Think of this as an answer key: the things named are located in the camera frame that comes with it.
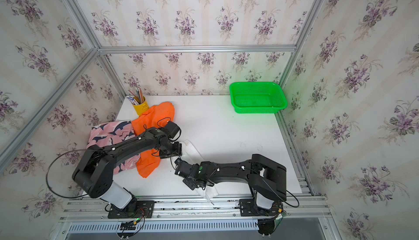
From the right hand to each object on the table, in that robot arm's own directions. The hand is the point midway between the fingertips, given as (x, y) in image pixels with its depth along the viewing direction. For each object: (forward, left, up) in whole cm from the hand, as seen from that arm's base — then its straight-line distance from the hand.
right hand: (190, 177), depth 80 cm
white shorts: (+12, +2, -2) cm, 13 cm away
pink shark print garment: (+22, +51, +4) cm, 56 cm away
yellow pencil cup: (+41, +36, +5) cm, 54 cm away
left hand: (+11, +7, +2) cm, 13 cm away
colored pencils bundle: (+46, +36, +12) cm, 60 cm away
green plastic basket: (+59, -43, -2) cm, 73 cm away
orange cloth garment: (+37, +25, +3) cm, 44 cm away
